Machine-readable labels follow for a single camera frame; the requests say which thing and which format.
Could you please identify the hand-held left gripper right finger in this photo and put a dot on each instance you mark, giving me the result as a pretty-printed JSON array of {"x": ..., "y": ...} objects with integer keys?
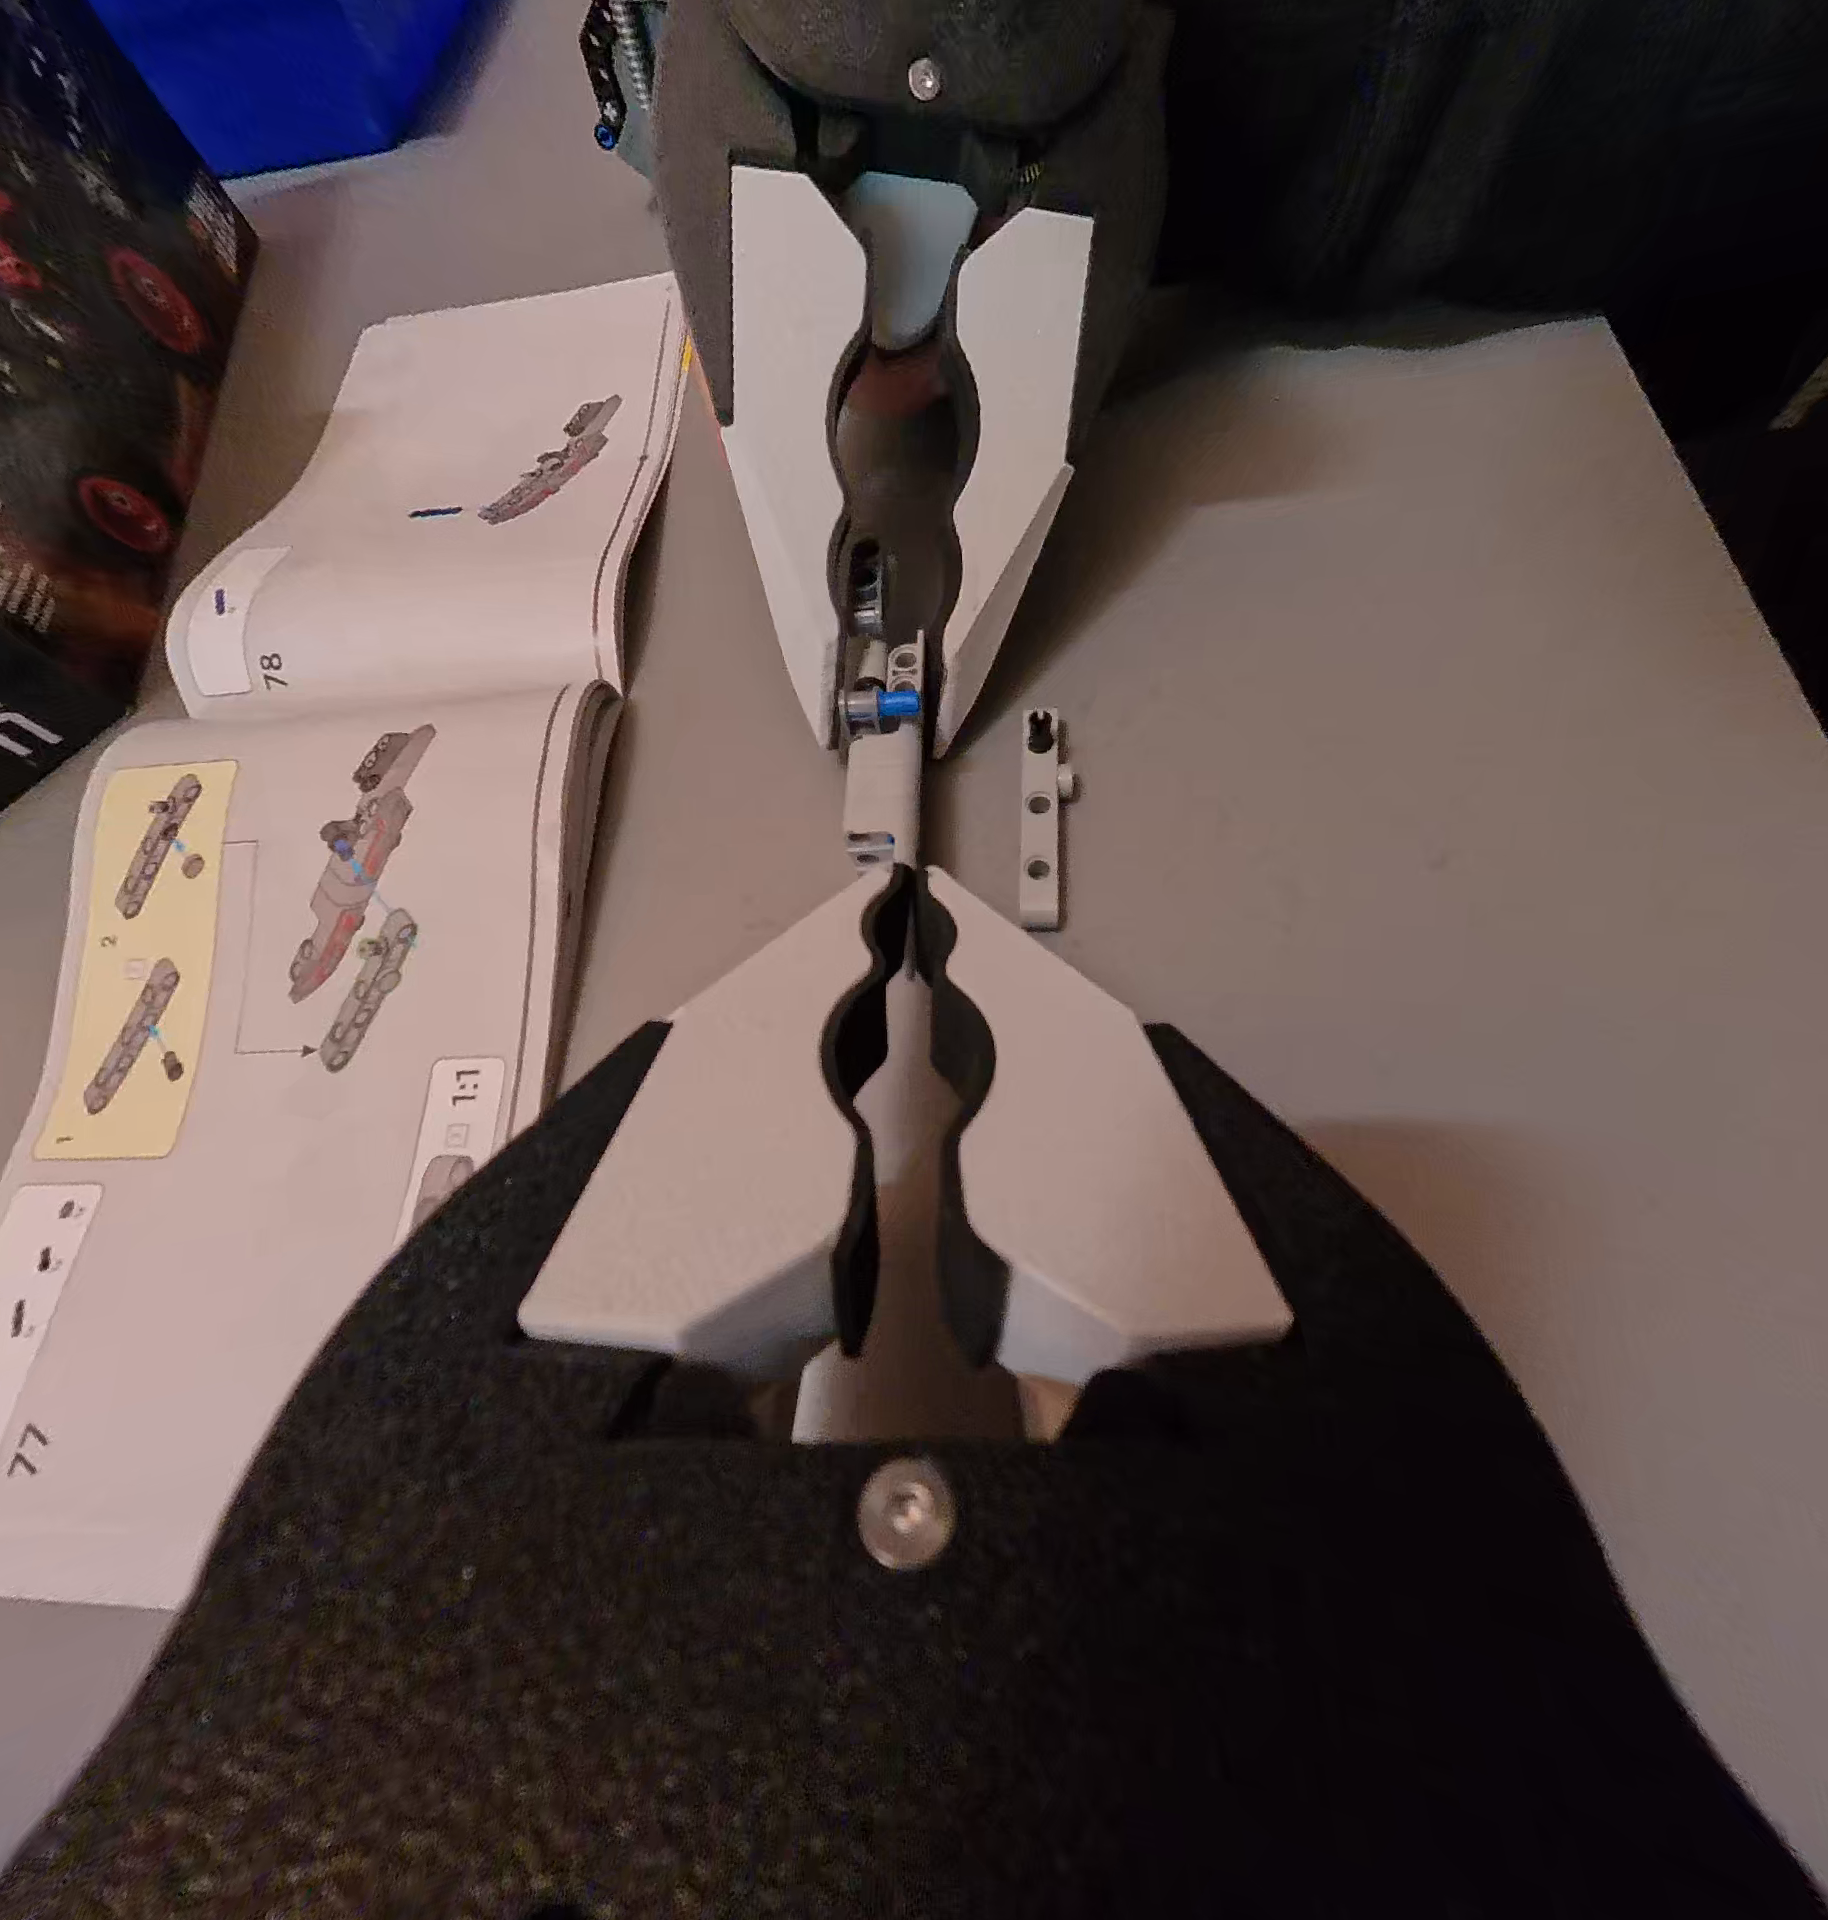
[{"x": 1109, "y": 1186}]

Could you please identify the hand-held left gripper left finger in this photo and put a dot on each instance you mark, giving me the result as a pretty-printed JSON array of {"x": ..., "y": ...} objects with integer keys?
[{"x": 706, "y": 1171}]

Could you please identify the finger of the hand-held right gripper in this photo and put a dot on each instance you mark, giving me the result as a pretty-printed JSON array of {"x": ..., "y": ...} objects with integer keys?
[
  {"x": 1028, "y": 391},
  {"x": 779, "y": 360}
]

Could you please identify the grey toy beam with pin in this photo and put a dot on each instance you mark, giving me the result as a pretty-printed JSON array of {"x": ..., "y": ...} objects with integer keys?
[{"x": 1037, "y": 841}]

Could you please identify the grey toy brick assembly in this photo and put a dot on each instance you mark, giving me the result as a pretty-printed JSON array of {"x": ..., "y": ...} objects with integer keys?
[{"x": 881, "y": 788}]

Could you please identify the black perforated strip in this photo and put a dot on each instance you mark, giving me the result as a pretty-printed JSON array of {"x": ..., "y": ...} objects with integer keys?
[{"x": 608, "y": 75}]

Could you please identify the person's black clothing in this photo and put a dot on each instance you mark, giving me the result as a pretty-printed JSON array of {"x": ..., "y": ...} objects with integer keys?
[{"x": 1456, "y": 151}]

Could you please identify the open instruction booklet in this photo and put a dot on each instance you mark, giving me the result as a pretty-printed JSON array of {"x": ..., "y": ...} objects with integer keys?
[{"x": 404, "y": 602}]

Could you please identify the blue plastic bin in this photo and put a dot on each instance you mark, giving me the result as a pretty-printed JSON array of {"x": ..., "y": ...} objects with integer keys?
[{"x": 300, "y": 75}]

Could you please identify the black toy box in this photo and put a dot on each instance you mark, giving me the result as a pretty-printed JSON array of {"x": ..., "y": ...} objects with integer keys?
[{"x": 61, "y": 376}]

